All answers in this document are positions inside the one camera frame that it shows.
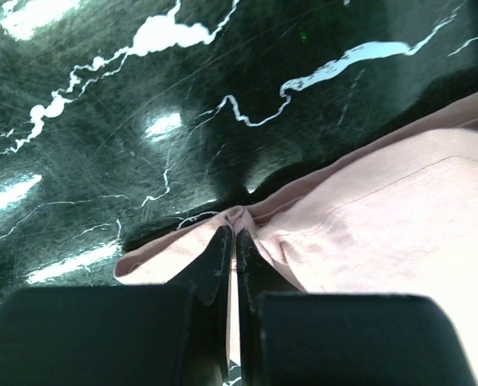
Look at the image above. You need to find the pink printed t shirt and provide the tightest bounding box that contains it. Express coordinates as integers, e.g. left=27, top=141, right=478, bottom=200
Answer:
left=114, top=92, right=478, bottom=383

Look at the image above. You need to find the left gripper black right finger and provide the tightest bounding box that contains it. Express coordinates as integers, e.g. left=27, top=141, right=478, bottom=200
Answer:
left=236, top=231, right=475, bottom=385

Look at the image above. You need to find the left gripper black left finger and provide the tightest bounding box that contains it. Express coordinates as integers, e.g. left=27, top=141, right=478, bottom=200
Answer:
left=0, top=226, right=233, bottom=385

